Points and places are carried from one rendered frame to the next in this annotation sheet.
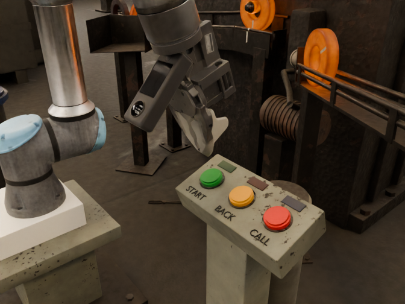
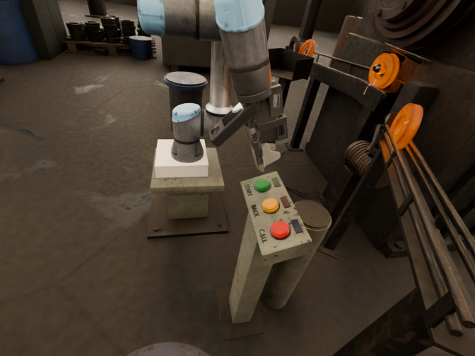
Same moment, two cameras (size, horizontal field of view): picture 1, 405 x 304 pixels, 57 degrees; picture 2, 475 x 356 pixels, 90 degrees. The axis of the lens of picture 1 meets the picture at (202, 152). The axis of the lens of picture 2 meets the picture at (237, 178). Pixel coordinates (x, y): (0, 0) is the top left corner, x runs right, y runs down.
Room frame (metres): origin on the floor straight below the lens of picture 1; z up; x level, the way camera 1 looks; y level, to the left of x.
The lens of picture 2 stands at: (0.09, -0.14, 1.01)
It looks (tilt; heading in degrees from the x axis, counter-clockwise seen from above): 39 degrees down; 23
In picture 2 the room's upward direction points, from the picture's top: 9 degrees clockwise
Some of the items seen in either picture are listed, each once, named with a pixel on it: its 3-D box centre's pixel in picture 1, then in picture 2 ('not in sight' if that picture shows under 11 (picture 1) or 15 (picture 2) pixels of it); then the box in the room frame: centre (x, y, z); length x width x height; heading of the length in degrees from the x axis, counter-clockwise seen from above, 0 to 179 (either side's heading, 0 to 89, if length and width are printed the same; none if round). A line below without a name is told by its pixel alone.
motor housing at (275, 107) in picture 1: (287, 172); (349, 196); (1.16, -0.31, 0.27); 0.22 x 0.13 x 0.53; 39
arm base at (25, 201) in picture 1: (32, 186); (186, 145); (0.84, 0.45, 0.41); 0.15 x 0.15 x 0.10
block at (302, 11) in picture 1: (305, 45); (407, 111); (1.33, -0.36, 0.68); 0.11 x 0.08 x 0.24; 129
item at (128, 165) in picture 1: (132, 97); (275, 107); (1.72, 0.34, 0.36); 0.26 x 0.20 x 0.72; 74
